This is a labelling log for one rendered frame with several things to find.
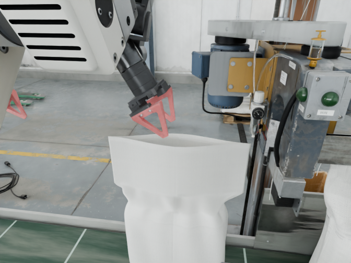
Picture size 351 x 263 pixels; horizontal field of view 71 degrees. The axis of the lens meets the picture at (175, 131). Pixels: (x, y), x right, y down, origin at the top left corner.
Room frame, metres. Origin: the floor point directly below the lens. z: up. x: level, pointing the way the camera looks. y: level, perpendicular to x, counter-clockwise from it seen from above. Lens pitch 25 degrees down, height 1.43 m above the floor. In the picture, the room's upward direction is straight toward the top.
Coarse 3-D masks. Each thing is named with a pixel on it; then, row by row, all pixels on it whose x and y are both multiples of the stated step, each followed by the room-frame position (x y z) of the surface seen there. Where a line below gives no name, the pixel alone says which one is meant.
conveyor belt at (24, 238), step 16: (0, 224) 1.01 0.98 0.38; (16, 224) 1.01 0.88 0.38; (32, 224) 1.01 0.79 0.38; (48, 224) 1.01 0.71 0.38; (0, 240) 0.90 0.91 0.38; (16, 240) 0.90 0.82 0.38; (32, 240) 0.90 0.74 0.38; (48, 240) 0.90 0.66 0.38; (64, 240) 0.90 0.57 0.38; (80, 240) 0.90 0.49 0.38; (96, 240) 0.90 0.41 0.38; (112, 240) 0.90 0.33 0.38; (0, 256) 0.81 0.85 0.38; (16, 256) 0.81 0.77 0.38; (32, 256) 0.81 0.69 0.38; (48, 256) 0.81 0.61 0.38; (64, 256) 0.81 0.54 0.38; (80, 256) 0.81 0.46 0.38; (96, 256) 0.81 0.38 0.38; (112, 256) 0.81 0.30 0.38; (128, 256) 0.81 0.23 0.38; (240, 256) 0.81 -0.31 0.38; (256, 256) 0.81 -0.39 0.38; (272, 256) 0.81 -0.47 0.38; (288, 256) 0.81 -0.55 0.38; (304, 256) 0.81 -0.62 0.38
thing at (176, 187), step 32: (128, 160) 0.75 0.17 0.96; (160, 160) 0.70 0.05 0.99; (192, 160) 0.69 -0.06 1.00; (224, 160) 0.71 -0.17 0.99; (128, 192) 0.73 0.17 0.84; (160, 192) 0.70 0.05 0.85; (192, 192) 0.69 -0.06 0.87; (224, 192) 0.71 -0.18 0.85; (128, 224) 0.67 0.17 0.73; (160, 224) 0.64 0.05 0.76; (192, 224) 0.63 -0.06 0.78; (224, 224) 0.65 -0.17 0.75; (160, 256) 0.64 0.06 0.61; (192, 256) 0.62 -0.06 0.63; (224, 256) 0.64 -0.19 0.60
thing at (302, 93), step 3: (303, 87) 0.48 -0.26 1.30; (300, 90) 0.47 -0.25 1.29; (303, 90) 0.47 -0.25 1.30; (306, 90) 0.47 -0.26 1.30; (297, 93) 0.48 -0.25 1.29; (300, 93) 0.47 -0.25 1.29; (303, 93) 0.47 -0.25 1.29; (306, 93) 0.46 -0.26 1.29; (297, 96) 0.48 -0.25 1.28; (300, 96) 0.47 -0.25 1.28; (303, 96) 0.46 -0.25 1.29; (306, 96) 0.46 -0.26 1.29; (297, 99) 0.48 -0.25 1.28; (300, 99) 0.47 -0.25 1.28; (303, 99) 0.47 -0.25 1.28
